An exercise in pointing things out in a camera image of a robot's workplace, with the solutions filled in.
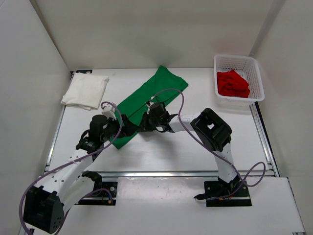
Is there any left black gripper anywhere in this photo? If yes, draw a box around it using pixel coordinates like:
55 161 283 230
100 114 138 142

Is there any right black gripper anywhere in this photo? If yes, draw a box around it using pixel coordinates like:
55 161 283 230
139 112 163 132

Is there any green t shirt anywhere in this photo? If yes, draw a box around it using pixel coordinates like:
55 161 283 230
109 65 189 150

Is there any white t shirt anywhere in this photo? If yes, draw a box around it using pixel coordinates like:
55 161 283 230
61 73 109 111

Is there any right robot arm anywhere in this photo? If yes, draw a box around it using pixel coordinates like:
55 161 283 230
137 103 239 196

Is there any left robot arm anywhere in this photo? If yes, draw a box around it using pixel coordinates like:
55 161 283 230
22 114 142 234

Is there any blue table label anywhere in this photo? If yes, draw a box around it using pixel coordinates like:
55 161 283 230
76 70 92 74

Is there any red t shirt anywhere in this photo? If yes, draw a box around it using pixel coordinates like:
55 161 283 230
217 70 250 98

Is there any white plastic basket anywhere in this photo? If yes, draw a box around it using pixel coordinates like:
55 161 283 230
214 54 265 107

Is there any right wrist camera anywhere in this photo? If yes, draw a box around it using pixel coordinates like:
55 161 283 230
146 96 157 108

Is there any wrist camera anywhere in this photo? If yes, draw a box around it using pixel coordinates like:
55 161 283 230
101 104 116 120
146 96 157 108

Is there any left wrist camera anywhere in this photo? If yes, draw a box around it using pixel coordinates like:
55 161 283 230
101 104 116 120

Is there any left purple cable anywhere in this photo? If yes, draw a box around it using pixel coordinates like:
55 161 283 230
19 101 123 233

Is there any aluminium front rail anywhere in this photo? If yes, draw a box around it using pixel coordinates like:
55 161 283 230
44 170 279 179

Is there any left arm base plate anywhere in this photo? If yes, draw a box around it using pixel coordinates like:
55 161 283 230
76 178 118 206

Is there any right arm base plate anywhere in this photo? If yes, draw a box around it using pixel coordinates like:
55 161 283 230
194 176 252 207

